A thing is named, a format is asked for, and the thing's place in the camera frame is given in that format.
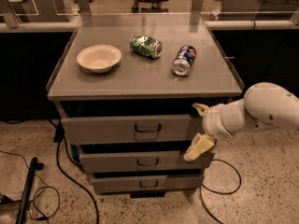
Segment black floor cable right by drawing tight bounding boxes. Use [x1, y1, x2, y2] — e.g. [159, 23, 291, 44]
[199, 158, 243, 224]

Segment blue pepsi can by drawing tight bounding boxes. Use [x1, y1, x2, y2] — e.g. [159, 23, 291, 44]
[172, 45, 197, 77]

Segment grey drawer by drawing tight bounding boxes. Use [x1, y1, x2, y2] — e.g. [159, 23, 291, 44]
[79, 151, 214, 174]
[62, 114, 202, 145]
[92, 174, 204, 194]

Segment grey bottom drawer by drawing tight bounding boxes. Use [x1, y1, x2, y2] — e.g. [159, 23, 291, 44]
[92, 174, 204, 194]

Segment green soda can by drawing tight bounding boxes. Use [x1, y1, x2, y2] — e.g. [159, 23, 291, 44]
[129, 35, 163, 59]

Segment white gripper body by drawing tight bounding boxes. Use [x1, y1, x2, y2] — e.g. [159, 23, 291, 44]
[202, 104, 232, 140]

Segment thin black looped cable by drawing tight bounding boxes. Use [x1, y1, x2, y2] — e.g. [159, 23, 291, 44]
[0, 149, 62, 222]

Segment grey drawer cabinet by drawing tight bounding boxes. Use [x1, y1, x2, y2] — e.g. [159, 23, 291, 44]
[45, 13, 245, 200]

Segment black floor cable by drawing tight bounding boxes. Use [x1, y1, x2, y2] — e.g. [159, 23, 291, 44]
[46, 119, 101, 224]
[199, 158, 243, 224]

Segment black pole on floor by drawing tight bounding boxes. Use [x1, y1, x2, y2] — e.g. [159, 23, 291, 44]
[15, 157, 38, 224]

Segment black floor cable left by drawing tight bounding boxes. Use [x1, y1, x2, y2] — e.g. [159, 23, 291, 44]
[46, 119, 101, 224]

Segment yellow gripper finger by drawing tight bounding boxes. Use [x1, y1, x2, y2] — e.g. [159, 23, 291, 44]
[184, 133, 216, 161]
[192, 103, 209, 117]

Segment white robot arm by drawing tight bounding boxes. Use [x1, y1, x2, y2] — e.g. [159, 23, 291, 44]
[184, 82, 299, 161]

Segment grey middle drawer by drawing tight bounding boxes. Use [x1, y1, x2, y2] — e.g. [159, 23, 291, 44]
[79, 151, 214, 174]

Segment grey top drawer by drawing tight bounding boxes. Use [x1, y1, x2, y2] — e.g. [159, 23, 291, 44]
[62, 114, 202, 145]

